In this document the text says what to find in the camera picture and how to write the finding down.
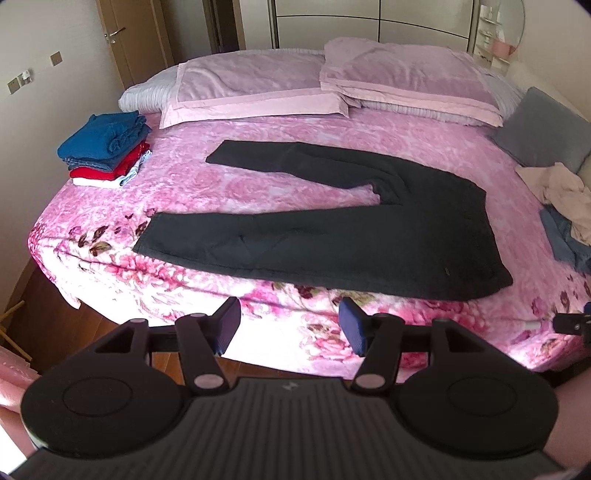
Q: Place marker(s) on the pink tissue box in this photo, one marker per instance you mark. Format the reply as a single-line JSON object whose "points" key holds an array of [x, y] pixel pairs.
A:
{"points": [[502, 48]]}

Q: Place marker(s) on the blue grey cushion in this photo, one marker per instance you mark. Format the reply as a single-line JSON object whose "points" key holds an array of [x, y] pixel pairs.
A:
{"points": [[545, 124]]}

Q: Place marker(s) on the white padded headboard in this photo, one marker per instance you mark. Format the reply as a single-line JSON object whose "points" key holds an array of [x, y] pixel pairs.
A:
{"points": [[554, 87]]}

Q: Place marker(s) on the pink pillow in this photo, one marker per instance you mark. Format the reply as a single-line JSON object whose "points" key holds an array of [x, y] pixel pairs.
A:
{"points": [[401, 78], [244, 87]]}

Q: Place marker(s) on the lavender striped pillow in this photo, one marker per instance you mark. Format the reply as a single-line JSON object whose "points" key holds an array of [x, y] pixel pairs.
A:
{"points": [[503, 92], [147, 92]]}

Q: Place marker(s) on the white wardrobe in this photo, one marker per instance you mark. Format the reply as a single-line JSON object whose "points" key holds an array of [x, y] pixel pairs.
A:
{"points": [[346, 23]]}

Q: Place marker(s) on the pink floral blanket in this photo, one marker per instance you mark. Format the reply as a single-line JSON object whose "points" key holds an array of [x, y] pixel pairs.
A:
{"points": [[207, 194]]}

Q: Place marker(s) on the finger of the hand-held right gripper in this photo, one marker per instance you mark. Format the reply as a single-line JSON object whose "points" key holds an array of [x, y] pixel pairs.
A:
{"points": [[570, 323]]}

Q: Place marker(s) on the blue jeans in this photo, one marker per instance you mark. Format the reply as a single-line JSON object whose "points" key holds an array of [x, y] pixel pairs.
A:
{"points": [[561, 244]]}

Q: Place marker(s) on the blue sweater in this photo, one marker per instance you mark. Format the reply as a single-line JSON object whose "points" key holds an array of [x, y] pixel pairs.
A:
{"points": [[101, 136]]}

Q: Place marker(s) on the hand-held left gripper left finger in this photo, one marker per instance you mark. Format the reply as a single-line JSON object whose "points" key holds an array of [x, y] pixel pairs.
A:
{"points": [[226, 325]]}

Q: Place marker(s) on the pink ribbed object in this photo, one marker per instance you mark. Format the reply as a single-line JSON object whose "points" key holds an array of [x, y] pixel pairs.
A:
{"points": [[16, 374]]}

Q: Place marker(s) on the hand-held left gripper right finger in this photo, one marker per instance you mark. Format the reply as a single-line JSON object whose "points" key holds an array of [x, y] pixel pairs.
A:
{"points": [[353, 325]]}

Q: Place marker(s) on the oval mirror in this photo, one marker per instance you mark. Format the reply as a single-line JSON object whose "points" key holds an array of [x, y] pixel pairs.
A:
{"points": [[510, 23]]}

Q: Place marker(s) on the brass wall switch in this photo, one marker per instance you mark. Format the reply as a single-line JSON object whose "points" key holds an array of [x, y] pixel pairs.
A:
{"points": [[57, 58], [14, 85]]}

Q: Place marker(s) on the beige garment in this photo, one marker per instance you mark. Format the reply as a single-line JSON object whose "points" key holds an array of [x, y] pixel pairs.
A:
{"points": [[563, 189]]}

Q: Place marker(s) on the blue denim garment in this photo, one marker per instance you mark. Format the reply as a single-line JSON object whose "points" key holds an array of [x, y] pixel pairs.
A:
{"points": [[85, 164]]}

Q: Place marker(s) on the white wall adapter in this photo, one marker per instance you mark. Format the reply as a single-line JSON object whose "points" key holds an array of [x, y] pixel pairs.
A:
{"points": [[25, 76]]}

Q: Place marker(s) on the black pants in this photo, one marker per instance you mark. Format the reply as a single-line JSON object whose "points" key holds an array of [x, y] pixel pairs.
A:
{"points": [[346, 240]]}

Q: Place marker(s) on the white garment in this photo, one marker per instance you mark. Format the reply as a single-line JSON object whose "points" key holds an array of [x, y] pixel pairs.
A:
{"points": [[92, 181]]}

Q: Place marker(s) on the red garment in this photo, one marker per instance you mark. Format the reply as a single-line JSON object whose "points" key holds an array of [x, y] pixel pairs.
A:
{"points": [[106, 173]]}

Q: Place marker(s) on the wooden stick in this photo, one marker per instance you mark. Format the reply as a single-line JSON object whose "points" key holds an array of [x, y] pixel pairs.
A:
{"points": [[11, 310], [16, 344]]}

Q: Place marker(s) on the light blue striped garment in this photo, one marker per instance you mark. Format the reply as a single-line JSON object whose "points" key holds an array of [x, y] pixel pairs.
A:
{"points": [[138, 166]]}

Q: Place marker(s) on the small white shelf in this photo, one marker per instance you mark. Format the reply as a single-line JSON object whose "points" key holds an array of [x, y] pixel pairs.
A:
{"points": [[487, 27]]}

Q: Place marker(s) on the wooden door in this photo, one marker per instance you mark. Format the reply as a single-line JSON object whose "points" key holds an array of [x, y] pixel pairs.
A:
{"points": [[134, 41]]}

